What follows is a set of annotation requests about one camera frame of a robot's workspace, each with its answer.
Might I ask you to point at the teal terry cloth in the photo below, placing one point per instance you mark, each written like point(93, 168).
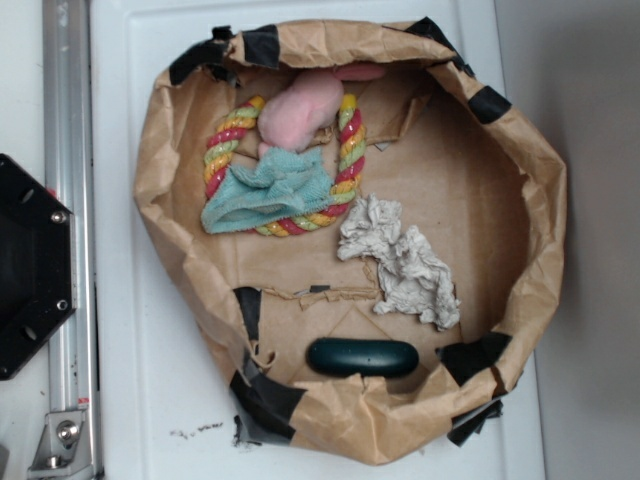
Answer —
point(283, 184)

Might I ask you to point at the crumpled white paper towel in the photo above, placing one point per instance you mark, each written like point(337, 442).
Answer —
point(413, 279)

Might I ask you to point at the dark green plastic pickle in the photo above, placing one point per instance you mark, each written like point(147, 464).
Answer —
point(345, 357)

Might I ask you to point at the multicolour rope ring toy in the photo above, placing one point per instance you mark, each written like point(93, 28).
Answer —
point(352, 135)

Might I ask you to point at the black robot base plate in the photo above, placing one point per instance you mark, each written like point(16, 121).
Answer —
point(37, 293)

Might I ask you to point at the pink plush toy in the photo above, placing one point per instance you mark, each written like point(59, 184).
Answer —
point(290, 120)

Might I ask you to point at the brown paper bag bin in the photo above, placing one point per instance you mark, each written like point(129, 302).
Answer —
point(470, 171)

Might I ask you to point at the aluminium extrusion rail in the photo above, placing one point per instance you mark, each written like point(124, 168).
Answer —
point(73, 348)

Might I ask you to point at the metal corner bracket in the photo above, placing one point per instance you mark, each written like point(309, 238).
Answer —
point(64, 450)

